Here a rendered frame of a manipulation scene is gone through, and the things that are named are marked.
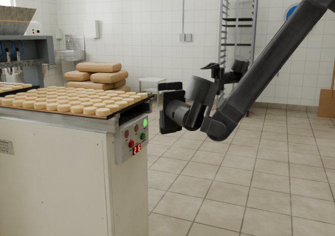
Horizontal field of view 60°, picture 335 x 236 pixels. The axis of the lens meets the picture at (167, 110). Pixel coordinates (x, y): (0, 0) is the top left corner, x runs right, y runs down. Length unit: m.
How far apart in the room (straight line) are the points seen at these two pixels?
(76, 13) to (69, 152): 5.27
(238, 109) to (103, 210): 0.74
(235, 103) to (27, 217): 1.15
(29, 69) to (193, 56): 3.66
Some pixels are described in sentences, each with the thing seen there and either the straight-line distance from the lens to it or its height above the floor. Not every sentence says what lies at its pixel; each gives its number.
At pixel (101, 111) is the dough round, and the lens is 1.04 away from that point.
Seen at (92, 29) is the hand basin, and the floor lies 1.29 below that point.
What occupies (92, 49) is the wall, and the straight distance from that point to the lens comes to 6.12.
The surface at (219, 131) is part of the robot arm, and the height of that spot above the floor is 0.97.
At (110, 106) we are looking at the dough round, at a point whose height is 0.92.
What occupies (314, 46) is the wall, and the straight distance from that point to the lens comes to 5.03.
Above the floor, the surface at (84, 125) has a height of 0.85.
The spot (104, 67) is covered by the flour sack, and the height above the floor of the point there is 0.65.
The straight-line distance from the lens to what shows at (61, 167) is 1.26.
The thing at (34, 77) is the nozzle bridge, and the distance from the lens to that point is 1.94.
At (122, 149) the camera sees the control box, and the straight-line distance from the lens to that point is 1.12.
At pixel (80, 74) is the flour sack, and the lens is 5.18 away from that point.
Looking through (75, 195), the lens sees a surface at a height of 0.55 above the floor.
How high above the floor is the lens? 1.18
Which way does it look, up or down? 14 degrees down
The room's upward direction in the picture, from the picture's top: straight up
